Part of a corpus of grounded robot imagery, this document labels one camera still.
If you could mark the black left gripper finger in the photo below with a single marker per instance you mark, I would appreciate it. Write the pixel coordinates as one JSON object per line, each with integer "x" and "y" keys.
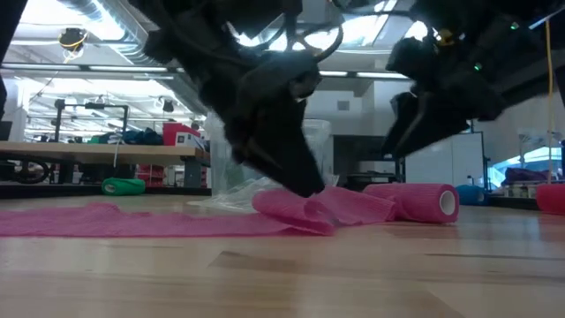
{"x": 291, "y": 150}
{"x": 251, "y": 154}

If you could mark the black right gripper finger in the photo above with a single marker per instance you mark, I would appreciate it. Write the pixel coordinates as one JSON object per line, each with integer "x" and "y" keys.
{"x": 432, "y": 128}
{"x": 401, "y": 115}

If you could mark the clear plastic zipper bag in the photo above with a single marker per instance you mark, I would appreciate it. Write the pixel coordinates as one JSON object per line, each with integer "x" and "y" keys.
{"x": 234, "y": 196}

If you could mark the pink elastic bandage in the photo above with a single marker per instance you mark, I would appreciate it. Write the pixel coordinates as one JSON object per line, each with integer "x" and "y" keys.
{"x": 287, "y": 212}

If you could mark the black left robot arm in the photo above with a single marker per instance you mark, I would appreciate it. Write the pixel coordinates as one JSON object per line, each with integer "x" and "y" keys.
{"x": 198, "y": 35}

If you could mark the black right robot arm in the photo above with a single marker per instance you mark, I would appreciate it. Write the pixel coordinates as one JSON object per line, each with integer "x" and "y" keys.
{"x": 507, "y": 26}

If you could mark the blue bandage roll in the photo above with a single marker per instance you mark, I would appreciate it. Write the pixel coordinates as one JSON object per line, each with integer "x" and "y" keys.
{"x": 472, "y": 195}

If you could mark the green bandage roll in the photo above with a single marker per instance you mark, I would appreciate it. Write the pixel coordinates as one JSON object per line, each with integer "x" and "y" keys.
{"x": 125, "y": 187}

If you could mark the clear plastic storage bin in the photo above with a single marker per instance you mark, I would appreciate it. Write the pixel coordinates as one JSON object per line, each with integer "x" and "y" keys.
{"x": 218, "y": 150}

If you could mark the white board panel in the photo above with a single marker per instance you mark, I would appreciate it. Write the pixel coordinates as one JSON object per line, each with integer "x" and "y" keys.
{"x": 441, "y": 161}

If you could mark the black shelf unit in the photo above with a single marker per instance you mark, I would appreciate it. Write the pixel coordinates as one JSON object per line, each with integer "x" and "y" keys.
{"x": 353, "y": 159}

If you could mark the red box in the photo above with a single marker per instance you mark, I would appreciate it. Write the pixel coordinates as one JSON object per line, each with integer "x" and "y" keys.
{"x": 174, "y": 130}

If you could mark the purple bag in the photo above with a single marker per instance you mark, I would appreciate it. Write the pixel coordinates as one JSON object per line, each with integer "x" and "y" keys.
{"x": 525, "y": 175}

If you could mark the red drawer cabinet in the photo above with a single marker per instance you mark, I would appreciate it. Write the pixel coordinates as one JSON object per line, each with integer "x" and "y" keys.
{"x": 148, "y": 174}

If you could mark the row of small jars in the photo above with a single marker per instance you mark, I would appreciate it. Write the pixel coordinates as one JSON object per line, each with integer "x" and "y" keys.
{"x": 518, "y": 191}

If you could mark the blue cloth pile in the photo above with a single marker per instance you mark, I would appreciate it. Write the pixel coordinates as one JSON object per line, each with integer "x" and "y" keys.
{"x": 141, "y": 137}

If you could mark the black pipe rig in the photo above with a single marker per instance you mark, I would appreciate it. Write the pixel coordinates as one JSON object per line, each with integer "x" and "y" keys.
{"x": 92, "y": 106}

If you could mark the grey metal frame workbench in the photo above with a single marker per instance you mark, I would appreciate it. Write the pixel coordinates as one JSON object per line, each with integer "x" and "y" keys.
{"x": 88, "y": 153}

